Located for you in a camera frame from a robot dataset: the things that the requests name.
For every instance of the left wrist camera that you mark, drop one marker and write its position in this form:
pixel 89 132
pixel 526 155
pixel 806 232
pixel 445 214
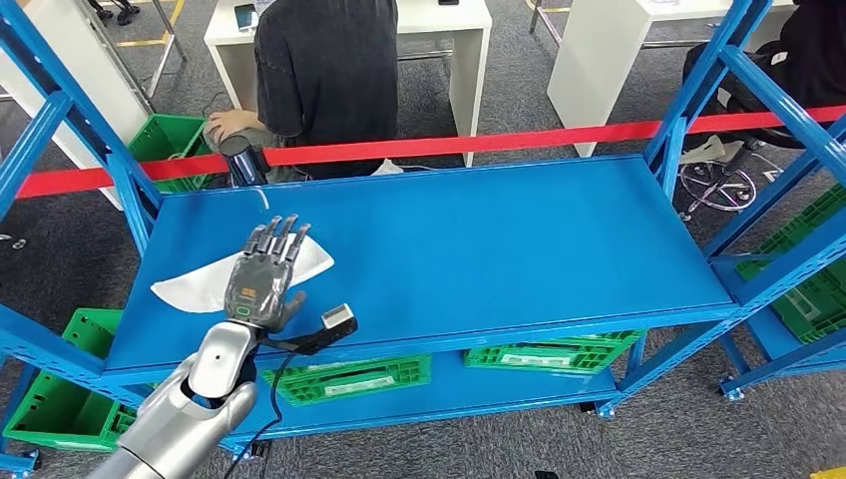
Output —
pixel 337 320

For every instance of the white cabinet panel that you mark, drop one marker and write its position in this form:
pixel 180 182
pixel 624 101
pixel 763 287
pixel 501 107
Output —
pixel 79 73

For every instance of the black office chair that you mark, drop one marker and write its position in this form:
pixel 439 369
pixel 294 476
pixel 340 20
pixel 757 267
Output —
pixel 740 158

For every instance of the red barrier tape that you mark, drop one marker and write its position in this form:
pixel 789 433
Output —
pixel 463 143

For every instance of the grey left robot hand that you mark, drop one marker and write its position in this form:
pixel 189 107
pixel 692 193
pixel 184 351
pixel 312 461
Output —
pixel 258 291

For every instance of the yellow floor tape square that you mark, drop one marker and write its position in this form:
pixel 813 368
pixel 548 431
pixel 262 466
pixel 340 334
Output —
pixel 829 473

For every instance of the phone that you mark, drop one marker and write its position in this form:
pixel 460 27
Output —
pixel 244 16

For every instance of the white desk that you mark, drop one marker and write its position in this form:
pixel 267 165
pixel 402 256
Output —
pixel 595 66
pixel 463 66

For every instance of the white curved plastic part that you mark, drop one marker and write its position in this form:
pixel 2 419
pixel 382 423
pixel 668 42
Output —
pixel 192 291

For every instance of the steel stanchion post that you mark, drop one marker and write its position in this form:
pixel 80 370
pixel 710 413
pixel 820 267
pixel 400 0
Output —
pixel 244 162

